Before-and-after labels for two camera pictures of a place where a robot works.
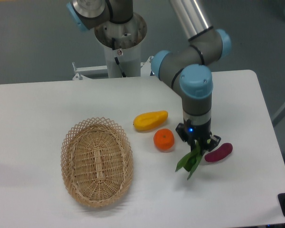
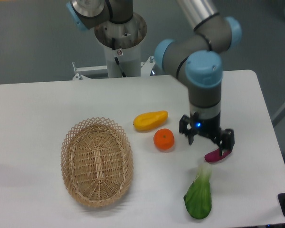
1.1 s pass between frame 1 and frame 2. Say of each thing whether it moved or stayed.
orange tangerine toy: stayed
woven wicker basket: stayed
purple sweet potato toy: stayed
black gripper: moved
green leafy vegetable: moved
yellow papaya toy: stayed
